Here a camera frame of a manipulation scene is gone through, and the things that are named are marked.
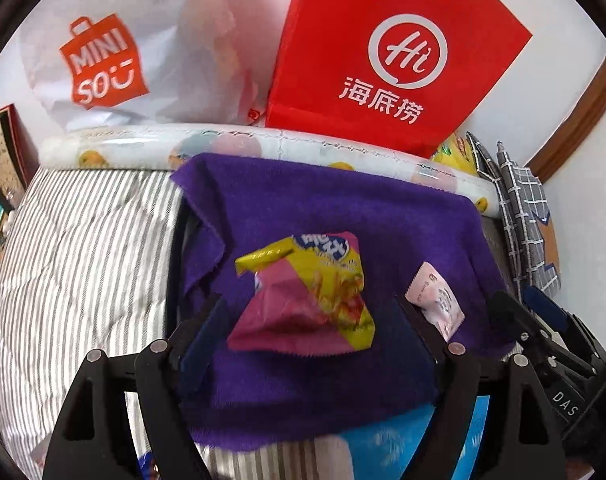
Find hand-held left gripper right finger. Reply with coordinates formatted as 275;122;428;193
394;296;568;480

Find white plastic shopping bag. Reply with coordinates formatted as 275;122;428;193
18;0;269;128

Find yellow green snack packet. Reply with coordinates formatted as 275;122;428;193
430;132;478;176

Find striped bedsheet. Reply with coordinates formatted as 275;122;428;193
0;165;344;480

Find wooden door frame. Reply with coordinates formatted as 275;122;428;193
525;50;606;183

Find small pink candy packet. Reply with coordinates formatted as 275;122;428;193
404;261;466;343

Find red paper bag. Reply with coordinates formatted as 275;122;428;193
264;0;534;160

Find yellow triangular snack packet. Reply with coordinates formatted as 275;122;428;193
227;230;376;358

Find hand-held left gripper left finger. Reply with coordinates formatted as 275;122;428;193
42;294;229;480

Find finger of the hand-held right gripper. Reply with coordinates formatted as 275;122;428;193
487;289;598;379
524;286;606;364

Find blue tissue pack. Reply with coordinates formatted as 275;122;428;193
303;395;488;480

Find grey checked cushion orange star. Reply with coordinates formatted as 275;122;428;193
495;142;564;293

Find dark red box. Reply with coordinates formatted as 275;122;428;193
0;104;41;211

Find purple towel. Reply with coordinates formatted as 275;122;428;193
169;152;521;453

